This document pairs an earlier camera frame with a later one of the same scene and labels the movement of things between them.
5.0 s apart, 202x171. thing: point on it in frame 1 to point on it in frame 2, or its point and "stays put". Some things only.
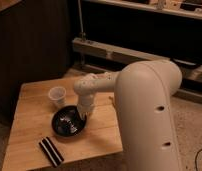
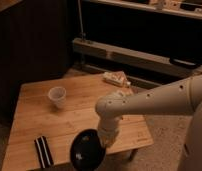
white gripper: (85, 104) to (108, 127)
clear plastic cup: (57, 94) stays put
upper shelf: (194, 9) stays put
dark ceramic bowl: (68, 122) to (87, 150)
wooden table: (47, 127) stays put
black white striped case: (50, 151) to (43, 152)
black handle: (184, 63) stays put
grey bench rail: (194, 77) stays put
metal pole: (82, 34) stays put
